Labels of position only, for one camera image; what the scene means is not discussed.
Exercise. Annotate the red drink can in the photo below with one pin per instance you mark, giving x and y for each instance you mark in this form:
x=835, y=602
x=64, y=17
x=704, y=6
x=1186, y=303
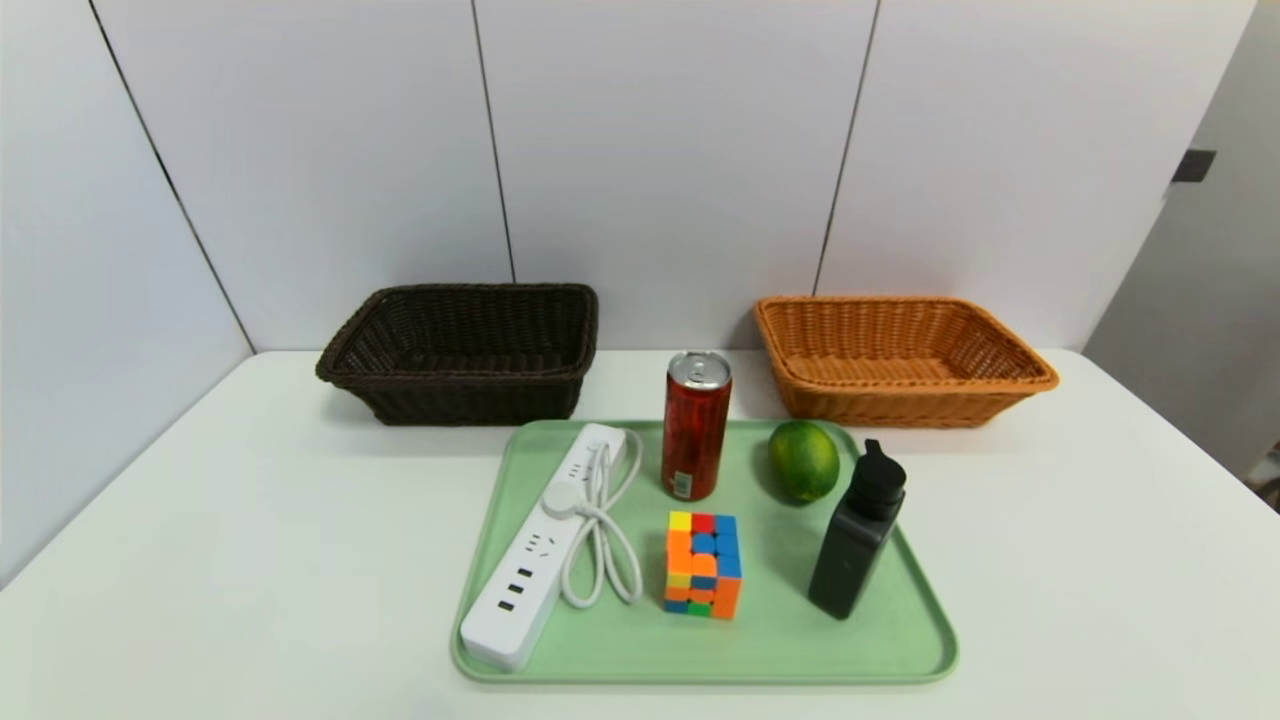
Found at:
x=695, y=430

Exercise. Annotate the green lime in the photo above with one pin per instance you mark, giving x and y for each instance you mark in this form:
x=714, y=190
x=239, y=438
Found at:
x=803, y=460

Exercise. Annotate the black bottle with cap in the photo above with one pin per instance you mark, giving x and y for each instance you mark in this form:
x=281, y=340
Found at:
x=850, y=550

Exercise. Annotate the dark brown wicker basket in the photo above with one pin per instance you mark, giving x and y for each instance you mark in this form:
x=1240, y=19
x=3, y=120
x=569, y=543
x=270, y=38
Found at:
x=450, y=400

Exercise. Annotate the orange wicker basket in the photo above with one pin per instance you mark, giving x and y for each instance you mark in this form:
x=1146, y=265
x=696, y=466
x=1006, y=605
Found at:
x=900, y=405

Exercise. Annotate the multicoloured puzzle cube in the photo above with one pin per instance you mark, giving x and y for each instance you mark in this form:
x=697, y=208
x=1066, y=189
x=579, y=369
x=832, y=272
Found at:
x=703, y=565

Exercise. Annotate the white power strip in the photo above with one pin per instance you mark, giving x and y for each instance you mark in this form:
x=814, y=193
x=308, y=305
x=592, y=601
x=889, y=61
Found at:
x=510, y=600

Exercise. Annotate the light green plastic tray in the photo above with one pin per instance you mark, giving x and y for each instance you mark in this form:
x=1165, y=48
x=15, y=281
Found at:
x=800, y=640

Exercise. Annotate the black square wall fixture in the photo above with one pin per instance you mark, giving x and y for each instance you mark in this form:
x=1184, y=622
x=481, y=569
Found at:
x=1194, y=166

